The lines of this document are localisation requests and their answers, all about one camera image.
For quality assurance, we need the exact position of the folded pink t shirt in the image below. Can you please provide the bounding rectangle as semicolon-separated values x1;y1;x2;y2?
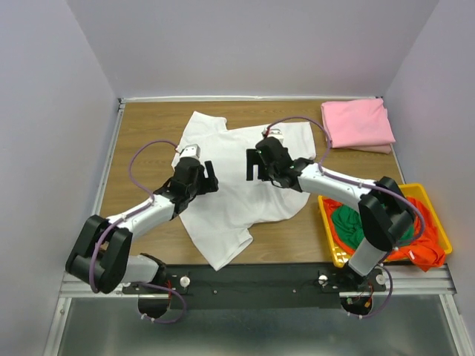
321;98;396;154

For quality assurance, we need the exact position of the aluminium frame rail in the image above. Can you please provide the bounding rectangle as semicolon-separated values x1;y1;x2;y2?
59;265;457;298

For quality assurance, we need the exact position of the white t shirt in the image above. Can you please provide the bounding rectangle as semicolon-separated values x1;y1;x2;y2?
179;111;309;271

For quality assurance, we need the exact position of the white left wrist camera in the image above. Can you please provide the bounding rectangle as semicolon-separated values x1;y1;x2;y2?
177;144;200;160

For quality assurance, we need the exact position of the yellow plastic basket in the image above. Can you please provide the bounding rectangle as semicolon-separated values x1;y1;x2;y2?
318;183;453;271

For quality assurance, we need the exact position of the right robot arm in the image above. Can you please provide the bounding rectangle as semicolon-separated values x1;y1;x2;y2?
246;136;416;291

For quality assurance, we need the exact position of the orange t shirt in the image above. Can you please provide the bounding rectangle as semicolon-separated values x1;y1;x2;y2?
318;196;449;271

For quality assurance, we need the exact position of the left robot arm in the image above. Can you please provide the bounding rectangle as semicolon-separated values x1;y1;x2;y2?
65;157;218;294

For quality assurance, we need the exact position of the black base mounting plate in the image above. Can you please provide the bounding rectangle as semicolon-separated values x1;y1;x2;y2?
122;263;386;315

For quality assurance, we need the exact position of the green t shirt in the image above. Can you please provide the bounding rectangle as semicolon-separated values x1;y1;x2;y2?
330;205;415;251

